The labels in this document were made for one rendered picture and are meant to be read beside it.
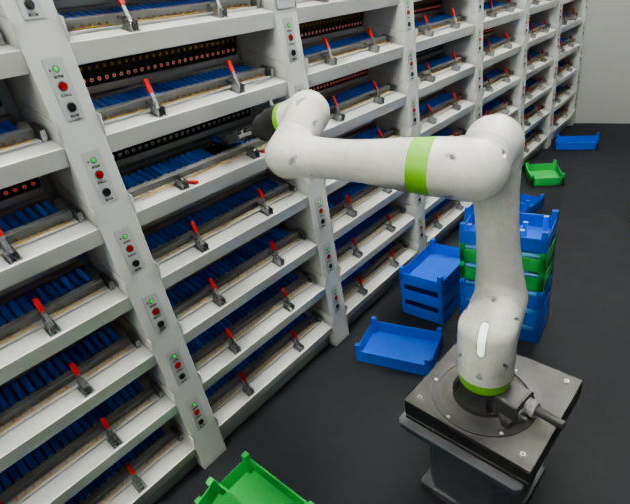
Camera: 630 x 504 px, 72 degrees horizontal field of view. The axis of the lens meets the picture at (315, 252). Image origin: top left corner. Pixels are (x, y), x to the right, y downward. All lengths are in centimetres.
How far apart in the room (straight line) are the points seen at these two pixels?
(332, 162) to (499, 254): 45
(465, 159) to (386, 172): 15
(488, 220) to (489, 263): 11
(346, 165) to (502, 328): 49
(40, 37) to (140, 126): 26
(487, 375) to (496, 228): 33
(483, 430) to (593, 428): 58
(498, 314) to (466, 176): 37
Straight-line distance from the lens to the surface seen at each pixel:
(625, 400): 179
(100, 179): 114
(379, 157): 90
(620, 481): 158
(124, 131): 116
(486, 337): 103
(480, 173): 84
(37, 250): 114
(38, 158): 110
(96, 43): 116
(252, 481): 156
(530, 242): 169
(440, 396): 122
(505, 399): 115
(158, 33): 123
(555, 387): 129
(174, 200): 124
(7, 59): 110
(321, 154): 97
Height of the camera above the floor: 123
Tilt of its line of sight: 27 degrees down
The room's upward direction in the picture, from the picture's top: 11 degrees counter-clockwise
